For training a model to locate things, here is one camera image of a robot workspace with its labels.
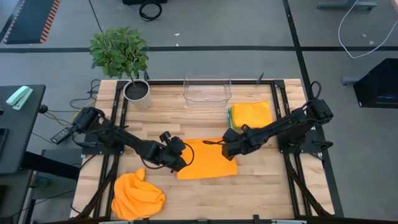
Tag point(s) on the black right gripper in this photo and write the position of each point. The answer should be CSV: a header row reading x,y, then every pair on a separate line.
x,y
245,144

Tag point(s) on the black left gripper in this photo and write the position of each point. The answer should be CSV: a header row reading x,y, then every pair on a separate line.
x,y
172,152

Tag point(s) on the orange microfiber towel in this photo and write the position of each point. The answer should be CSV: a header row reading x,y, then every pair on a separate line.
x,y
208,160
252,113
136,199

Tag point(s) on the green microfiber towel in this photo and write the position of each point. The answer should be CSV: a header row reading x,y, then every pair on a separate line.
x,y
233,123

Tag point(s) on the blue microfiber towel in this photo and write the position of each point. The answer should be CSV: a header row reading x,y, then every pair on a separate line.
x,y
229,118

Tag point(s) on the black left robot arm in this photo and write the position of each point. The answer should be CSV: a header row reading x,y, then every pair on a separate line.
x,y
124,138

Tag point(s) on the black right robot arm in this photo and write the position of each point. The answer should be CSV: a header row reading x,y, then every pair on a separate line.
x,y
286,123

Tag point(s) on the clear plastic bin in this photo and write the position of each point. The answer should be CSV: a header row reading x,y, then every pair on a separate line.
x,y
206,91

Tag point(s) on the white plant pot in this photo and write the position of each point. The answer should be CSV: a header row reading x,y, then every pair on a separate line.
x,y
136,93

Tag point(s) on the black power adapter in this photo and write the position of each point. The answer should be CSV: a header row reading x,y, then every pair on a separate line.
x,y
59,137

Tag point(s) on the green leafy plant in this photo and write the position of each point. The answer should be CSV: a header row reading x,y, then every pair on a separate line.
x,y
118,51

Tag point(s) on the black round knob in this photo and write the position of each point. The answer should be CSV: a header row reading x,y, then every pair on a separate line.
x,y
43,109

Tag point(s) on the black desk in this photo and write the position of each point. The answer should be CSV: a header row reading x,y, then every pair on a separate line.
x,y
18,140

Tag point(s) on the black cabinet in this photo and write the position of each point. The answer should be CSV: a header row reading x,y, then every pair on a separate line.
x,y
377,84

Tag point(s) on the mint green stapler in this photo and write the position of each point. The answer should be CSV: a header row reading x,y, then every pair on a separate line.
x,y
19,97

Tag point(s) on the grey furniture base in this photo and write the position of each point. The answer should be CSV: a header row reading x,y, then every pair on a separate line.
x,y
345,4

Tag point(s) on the black mat with orange stripes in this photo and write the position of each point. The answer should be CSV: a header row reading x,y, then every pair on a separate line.
x,y
28,21

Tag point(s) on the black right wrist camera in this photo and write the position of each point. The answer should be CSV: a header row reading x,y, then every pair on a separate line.
x,y
230,134

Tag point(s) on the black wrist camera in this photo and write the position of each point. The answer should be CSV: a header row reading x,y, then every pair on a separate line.
x,y
165,137
230,134

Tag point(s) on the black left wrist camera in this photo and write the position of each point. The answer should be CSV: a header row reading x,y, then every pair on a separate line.
x,y
165,137

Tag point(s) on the black boxy depth camera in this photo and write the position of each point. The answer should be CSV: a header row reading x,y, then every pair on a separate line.
x,y
202,221

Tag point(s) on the black metal table frame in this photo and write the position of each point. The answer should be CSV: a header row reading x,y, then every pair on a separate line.
x,y
248,82

